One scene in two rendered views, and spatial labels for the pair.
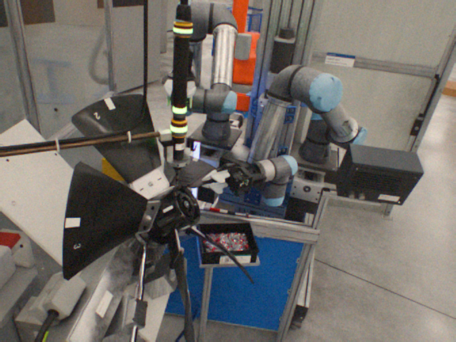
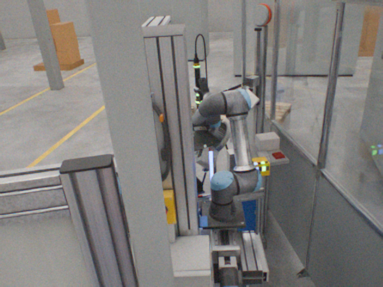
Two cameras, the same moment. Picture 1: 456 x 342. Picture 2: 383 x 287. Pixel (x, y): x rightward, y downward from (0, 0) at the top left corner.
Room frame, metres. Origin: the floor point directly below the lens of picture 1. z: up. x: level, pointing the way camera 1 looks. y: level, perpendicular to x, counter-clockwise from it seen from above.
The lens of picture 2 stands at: (2.99, -0.33, 2.19)
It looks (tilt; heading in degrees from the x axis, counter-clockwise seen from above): 27 degrees down; 170
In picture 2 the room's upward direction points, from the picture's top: 4 degrees counter-clockwise
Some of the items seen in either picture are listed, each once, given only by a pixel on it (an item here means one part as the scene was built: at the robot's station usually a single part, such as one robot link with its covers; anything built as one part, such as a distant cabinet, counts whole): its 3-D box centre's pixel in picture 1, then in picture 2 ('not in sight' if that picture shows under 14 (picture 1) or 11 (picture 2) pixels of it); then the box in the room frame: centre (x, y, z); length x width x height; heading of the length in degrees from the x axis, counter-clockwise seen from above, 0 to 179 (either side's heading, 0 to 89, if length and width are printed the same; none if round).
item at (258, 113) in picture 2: not in sight; (258, 131); (0.47, 0.74, 0.90); 0.08 x 0.06 x 1.80; 32
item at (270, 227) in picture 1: (214, 219); (198, 201); (1.21, 0.01, 0.82); 0.90 x 0.04 x 0.08; 87
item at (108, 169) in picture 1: (125, 166); (255, 168); (1.23, 0.41, 1.02); 0.16 x 0.10 x 0.11; 87
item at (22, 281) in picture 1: (2, 271); (266, 152); (0.77, 0.69, 0.85); 0.36 x 0.24 x 0.03; 177
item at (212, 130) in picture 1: (217, 124); (222, 204); (1.62, 0.06, 1.09); 0.15 x 0.15 x 0.10
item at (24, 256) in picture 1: (33, 249); (263, 156); (0.86, 0.63, 0.87); 0.15 x 0.09 x 0.02; 173
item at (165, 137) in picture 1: (174, 146); not in sight; (0.85, 0.14, 1.34); 0.09 x 0.07 x 0.10; 122
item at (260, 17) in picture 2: not in sight; (261, 14); (0.47, 0.74, 1.88); 0.16 x 0.07 x 0.16; 32
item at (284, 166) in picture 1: (280, 167); not in sight; (1.10, -0.20, 1.17); 0.11 x 0.08 x 0.09; 124
